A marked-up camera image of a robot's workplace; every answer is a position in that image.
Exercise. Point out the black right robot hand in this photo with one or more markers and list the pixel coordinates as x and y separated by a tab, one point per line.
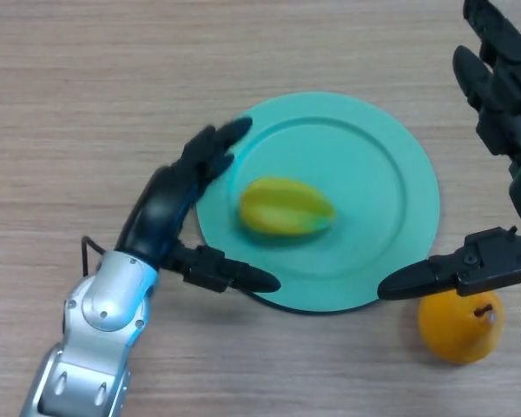
510	104

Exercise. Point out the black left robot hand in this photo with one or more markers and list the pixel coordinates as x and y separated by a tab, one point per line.
160	208

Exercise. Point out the yellow green starfruit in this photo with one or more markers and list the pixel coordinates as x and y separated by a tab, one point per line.
286	208

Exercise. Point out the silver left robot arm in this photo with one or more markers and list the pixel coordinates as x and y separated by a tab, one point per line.
104	299

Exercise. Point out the green round plate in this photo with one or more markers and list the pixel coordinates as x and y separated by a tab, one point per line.
373	182

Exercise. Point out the orange pear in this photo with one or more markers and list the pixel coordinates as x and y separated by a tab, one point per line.
453	330

